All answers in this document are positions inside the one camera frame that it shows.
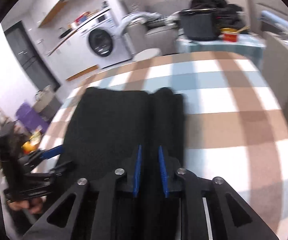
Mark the white round stool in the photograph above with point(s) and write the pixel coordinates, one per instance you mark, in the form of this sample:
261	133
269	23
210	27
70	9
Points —
147	54

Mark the black clothes pile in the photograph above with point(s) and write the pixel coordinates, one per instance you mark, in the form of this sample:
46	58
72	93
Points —
226	14

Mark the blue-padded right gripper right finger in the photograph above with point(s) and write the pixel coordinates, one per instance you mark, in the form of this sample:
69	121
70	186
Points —
208	209

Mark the black knit sweater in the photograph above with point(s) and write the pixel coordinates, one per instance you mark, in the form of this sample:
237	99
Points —
109	126

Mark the white kitchen cabinet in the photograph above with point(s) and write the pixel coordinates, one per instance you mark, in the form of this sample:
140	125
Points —
73	58

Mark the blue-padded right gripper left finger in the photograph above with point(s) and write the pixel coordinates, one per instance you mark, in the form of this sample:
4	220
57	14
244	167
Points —
125	179

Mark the woven laundry basket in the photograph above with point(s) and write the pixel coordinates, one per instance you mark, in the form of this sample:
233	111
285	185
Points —
46	104

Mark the red food bowl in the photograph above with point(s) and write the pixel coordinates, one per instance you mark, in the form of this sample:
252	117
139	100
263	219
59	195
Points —
231	35

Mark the teal checkered side tablecloth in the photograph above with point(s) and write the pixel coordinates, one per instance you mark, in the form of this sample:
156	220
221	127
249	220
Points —
249	46

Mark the purple paper bag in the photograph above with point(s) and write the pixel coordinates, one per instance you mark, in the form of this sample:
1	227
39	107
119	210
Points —
31	119

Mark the grey sofa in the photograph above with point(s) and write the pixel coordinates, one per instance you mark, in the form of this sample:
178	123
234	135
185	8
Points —
156	34

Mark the light grey blanket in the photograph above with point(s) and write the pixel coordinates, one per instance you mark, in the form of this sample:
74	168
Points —
141	16

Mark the white washing machine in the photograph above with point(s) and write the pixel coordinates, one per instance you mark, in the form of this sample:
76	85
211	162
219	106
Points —
102	46

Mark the person's left hand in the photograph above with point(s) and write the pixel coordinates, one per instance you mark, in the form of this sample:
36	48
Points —
34	206

